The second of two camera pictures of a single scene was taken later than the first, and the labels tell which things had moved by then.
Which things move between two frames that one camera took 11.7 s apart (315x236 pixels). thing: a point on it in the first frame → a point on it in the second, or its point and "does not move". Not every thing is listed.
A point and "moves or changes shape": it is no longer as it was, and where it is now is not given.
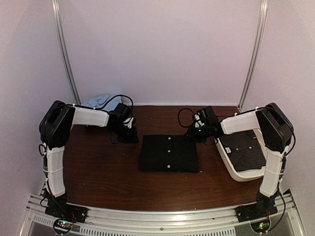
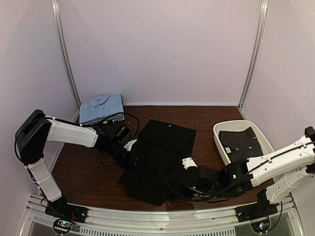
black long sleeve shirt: (168, 153) moves or changes shape
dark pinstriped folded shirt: (244, 149) does not move
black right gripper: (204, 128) → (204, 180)
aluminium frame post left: (55, 6) does not move
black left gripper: (132, 137) → (127, 162)
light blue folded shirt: (106, 100) does not move
